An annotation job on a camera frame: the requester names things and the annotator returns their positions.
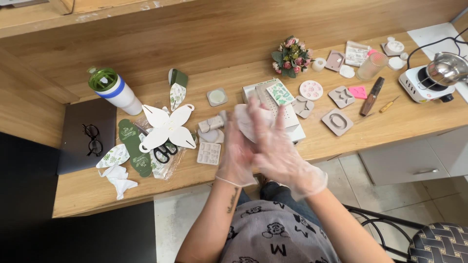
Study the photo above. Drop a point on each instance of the person's right hand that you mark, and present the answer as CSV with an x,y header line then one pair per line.
x,y
281,157

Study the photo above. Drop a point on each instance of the grey laptop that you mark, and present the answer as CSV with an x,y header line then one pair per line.
x,y
75,138

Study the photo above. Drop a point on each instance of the white printed packet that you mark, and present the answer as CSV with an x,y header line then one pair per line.
x,y
356,53

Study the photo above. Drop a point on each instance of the person's left hand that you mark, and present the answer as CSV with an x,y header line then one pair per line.
x,y
236,160

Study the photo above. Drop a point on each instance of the white bottle with green lid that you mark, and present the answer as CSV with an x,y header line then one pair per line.
x,y
117,93

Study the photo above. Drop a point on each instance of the pink silicone mould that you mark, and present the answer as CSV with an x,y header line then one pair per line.
x,y
358,92

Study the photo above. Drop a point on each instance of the white tissue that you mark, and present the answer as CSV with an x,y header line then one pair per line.
x,y
244,118
119,181

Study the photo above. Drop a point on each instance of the white plaster cast piece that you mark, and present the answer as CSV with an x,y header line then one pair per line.
x,y
347,71

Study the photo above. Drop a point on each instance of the person's left fingers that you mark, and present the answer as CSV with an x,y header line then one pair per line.
x,y
232,129

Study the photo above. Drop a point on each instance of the pink rose bouquet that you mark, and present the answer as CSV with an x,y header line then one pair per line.
x,y
292,56

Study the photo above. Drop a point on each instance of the grey mould with round white cast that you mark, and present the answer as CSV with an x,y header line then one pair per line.
x,y
394,46

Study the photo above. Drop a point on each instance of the grey square frame mould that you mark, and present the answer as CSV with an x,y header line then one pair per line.
x,y
335,60

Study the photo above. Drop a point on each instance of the person's grey printed shirt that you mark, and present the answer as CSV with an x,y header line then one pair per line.
x,y
274,237

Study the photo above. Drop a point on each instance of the leaf-print paper piece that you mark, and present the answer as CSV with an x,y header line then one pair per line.
x,y
113,156

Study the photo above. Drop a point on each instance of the white box with perforated lid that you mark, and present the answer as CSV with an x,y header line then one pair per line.
x,y
292,122

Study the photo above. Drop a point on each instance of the leaf-print rectangular block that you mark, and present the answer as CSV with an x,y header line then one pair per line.
x,y
280,94

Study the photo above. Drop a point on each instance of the square grey mould with white disc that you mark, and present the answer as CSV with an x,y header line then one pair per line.
x,y
217,97

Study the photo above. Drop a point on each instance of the grey butterfly silicone mould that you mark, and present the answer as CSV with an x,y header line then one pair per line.
x,y
341,96

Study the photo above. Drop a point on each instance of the dark green flat paper box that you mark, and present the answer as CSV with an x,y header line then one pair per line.
x,y
133,149

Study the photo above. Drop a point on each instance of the thin metal pick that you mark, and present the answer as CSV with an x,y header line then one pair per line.
x,y
364,117

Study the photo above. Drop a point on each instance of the person's right fingers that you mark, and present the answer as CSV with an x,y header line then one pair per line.
x,y
260,117

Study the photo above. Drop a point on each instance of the white electric hot plate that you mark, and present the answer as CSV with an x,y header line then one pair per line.
x,y
415,87

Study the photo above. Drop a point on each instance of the white petal-shaped flat paper box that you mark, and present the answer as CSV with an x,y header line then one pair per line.
x,y
166,126

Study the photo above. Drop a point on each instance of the white drawer cabinet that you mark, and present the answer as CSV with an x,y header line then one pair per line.
x,y
409,160

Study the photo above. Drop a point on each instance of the black eyeglasses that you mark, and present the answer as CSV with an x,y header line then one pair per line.
x,y
93,140

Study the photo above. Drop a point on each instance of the black chair with patterned seat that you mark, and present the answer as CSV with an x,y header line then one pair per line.
x,y
438,243

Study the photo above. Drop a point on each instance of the folded green leaf-print paper box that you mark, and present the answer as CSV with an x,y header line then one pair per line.
x,y
178,91

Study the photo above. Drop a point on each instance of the grey silicone mould with block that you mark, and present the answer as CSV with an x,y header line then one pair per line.
x,y
211,123

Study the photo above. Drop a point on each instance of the round pink flower mould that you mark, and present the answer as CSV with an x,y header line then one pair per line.
x,y
311,90

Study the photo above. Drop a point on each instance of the person's blue jeans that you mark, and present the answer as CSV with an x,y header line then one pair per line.
x,y
281,199

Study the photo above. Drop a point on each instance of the white round plaster piece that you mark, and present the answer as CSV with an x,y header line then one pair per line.
x,y
396,62

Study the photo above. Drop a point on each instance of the black scissors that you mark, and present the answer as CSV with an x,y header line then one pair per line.
x,y
164,152

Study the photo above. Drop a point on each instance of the ribbed clear glass cup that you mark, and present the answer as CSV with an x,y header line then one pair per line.
x,y
372,66

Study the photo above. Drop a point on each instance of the stainless steel melting pot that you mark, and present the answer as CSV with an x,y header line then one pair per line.
x,y
448,68

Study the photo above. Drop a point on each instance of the grey multi-cavity silicone mould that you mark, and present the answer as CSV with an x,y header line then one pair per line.
x,y
208,153

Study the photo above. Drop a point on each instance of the grey shirt-shaped silicone mould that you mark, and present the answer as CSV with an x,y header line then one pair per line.
x,y
304,107

